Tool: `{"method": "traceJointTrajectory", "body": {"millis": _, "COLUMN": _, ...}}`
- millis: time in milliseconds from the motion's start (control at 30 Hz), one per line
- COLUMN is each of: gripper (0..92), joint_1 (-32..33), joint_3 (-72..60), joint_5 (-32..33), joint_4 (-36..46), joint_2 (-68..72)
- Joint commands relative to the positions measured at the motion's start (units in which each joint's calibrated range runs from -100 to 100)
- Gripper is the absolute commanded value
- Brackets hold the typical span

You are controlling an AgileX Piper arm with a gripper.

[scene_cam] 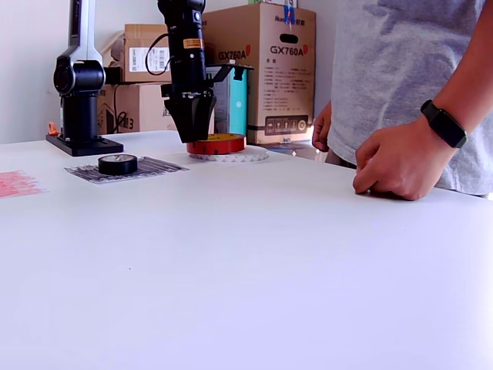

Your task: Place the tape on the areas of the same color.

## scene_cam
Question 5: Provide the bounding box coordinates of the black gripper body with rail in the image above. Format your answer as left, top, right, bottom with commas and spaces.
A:
160, 79, 215, 102

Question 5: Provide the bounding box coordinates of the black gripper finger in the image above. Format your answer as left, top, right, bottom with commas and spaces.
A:
163, 96, 196, 144
192, 94, 217, 142

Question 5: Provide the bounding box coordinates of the red tape roll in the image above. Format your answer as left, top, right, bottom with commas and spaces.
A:
186, 133, 247, 155

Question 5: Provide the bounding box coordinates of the white tape roll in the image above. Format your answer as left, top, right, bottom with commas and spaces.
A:
188, 148, 270, 165

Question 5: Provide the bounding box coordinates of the black tape roll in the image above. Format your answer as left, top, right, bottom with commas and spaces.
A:
97, 153, 139, 177

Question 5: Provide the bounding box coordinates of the person left forearm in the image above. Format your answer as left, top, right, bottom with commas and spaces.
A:
433, 0, 493, 130

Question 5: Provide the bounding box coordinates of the person right hand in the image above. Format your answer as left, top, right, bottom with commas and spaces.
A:
311, 100, 334, 153

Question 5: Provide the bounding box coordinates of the person left hand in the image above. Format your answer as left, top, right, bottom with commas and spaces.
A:
352, 115, 451, 202

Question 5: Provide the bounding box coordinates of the teal sided box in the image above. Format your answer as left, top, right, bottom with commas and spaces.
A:
210, 63, 249, 144

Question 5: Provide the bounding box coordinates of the cardboard box with blue print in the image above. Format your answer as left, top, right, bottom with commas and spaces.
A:
98, 82, 216, 135

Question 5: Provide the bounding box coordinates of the black scribbled paper sheet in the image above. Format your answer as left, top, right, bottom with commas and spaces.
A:
63, 156, 190, 186

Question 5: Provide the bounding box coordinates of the large printed cardboard box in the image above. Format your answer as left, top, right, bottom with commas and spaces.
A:
202, 2, 317, 146

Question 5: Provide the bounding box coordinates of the cardboard box with shipping label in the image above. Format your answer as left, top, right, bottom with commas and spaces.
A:
123, 24, 173, 83

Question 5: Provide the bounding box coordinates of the dark printed carton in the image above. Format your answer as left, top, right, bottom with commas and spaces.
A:
246, 139, 320, 158

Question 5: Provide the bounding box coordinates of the plain white paper sheet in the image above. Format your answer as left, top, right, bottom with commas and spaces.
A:
179, 145, 293, 169

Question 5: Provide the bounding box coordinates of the red scribbled paper sheet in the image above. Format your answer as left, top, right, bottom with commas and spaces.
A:
0, 170, 49, 200

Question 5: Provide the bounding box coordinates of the person torso in grey shirt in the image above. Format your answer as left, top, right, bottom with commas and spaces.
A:
324, 0, 493, 197

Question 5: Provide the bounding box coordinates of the black wrist watch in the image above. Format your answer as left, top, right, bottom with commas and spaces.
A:
420, 99, 469, 150

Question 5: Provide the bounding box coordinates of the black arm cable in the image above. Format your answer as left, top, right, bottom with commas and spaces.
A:
145, 32, 173, 77

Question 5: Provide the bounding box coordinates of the black base power cable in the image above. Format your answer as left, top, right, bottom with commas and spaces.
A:
96, 92, 129, 134

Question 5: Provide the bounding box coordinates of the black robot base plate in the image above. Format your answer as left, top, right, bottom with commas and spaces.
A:
45, 133, 126, 157

